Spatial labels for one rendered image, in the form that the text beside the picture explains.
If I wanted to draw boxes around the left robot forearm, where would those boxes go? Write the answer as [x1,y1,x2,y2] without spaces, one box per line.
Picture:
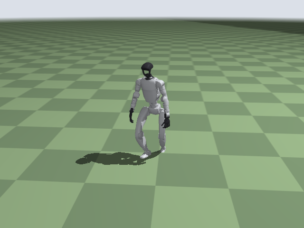
[163,97,170,117]

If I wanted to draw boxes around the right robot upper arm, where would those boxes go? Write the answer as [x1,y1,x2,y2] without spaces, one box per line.
[133,78,142,98]

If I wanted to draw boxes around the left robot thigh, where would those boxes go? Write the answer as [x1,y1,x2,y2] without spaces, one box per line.
[158,108,165,140]

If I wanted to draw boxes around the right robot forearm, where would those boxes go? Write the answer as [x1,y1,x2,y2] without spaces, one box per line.
[130,94,138,110]

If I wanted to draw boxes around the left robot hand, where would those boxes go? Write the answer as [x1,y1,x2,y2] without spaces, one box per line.
[162,114,170,128]

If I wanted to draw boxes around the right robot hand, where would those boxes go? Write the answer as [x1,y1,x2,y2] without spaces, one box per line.
[129,108,134,123]

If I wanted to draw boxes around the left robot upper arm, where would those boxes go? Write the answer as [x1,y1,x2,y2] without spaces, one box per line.
[155,79,168,102]

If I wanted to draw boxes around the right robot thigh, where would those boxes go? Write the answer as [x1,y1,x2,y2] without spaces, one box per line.
[135,106,150,138]

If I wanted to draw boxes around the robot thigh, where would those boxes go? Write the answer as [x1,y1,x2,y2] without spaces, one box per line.
[158,108,165,140]
[135,106,150,138]

